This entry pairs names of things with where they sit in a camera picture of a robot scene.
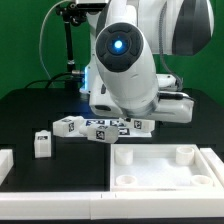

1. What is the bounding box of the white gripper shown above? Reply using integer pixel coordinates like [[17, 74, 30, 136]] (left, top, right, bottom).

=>
[[89, 91, 194, 123]]

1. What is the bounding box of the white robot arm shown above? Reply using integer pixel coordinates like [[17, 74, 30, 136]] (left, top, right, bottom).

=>
[[79, 0, 214, 123]]

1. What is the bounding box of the tag sheet on table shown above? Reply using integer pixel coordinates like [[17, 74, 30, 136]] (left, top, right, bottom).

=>
[[82, 119, 154, 137]]

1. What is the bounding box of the white right fence bar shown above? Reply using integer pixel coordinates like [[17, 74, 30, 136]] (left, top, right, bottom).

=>
[[200, 148, 224, 184]]

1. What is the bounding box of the white fence bar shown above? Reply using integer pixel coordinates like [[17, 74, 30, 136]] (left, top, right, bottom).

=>
[[200, 148, 224, 184], [0, 191, 224, 220]]

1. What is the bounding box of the white front fence bar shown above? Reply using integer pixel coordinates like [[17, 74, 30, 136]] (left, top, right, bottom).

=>
[[0, 191, 224, 220]]

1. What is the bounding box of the white left fence piece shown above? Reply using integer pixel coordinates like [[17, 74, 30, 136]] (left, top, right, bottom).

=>
[[0, 149, 14, 185]]

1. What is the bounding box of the black cable on table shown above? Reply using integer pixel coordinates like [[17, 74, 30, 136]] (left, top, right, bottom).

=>
[[24, 72, 73, 90]]

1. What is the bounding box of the black camera stand pole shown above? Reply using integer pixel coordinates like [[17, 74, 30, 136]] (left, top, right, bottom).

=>
[[56, 3, 87, 91]]

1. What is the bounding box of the white cable loop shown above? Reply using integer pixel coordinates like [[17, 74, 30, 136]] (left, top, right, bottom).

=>
[[38, 0, 73, 81]]

